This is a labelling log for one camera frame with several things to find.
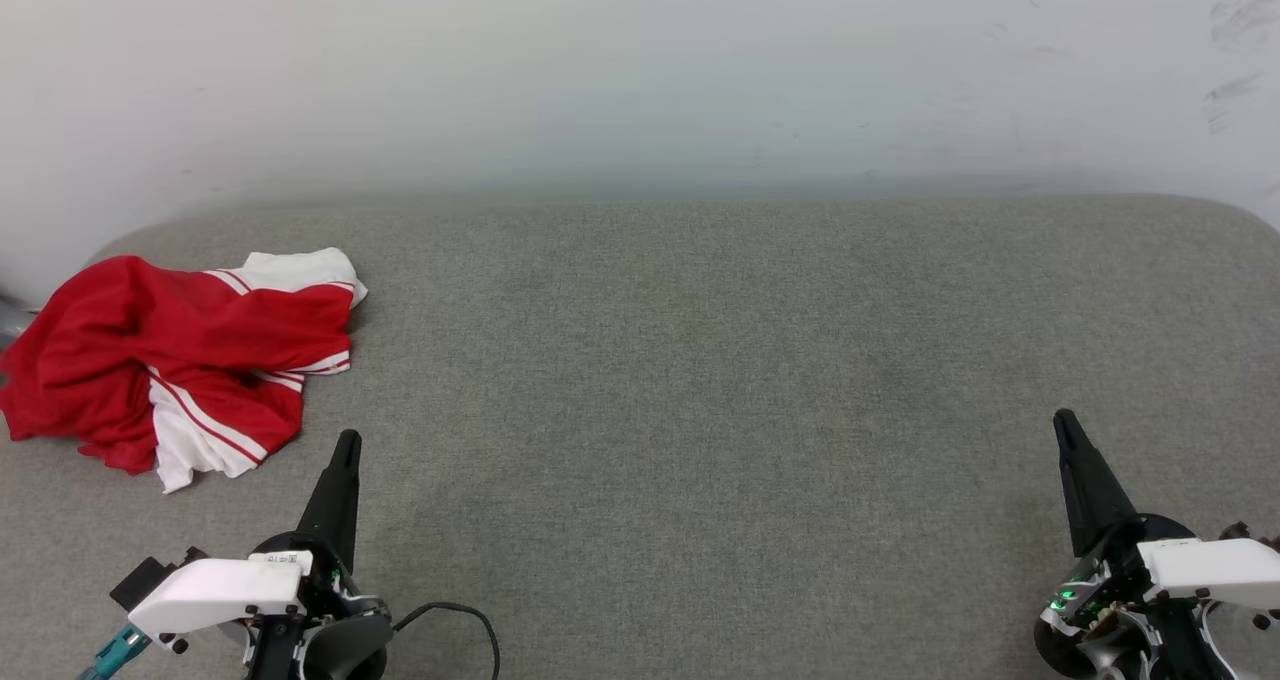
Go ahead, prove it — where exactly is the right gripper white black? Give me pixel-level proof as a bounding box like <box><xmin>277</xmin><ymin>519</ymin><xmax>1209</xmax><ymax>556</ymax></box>
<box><xmin>1045</xmin><ymin>409</ymin><xmax>1280</xmax><ymax>631</ymax></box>

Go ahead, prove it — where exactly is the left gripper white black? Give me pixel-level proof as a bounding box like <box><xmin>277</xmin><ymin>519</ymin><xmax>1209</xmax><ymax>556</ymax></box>
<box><xmin>128</xmin><ymin>430</ymin><xmax>391</xmax><ymax>651</ymax></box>

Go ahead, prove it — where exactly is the red and white jersey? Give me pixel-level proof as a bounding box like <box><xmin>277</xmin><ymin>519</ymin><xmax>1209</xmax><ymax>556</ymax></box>
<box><xmin>0</xmin><ymin>248</ymin><xmax>369</xmax><ymax>494</ymax></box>

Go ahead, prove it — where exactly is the teal cable connector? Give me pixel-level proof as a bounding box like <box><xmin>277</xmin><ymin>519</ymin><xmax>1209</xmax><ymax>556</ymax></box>
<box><xmin>78</xmin><ymin>624</ymin><xmax>153</xmax><ymax>680</ymax></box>

